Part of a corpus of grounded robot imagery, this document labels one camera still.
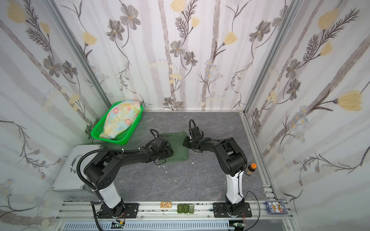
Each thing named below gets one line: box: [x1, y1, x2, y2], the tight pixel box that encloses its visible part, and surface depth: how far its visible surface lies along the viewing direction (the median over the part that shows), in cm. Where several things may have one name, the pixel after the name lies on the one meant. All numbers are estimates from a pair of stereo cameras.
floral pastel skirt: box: [99, 99, 142, 140], surface depth 109 cm
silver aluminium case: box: [51, 144, 104, 198], surface depth 72 cm
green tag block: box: [176, 204, 195, 215], surface depth 75 cm
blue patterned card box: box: [264, 201, 288, 215], surface depth 75 cm
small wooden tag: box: [159, 202, 172, 209], surface depth 76 cm
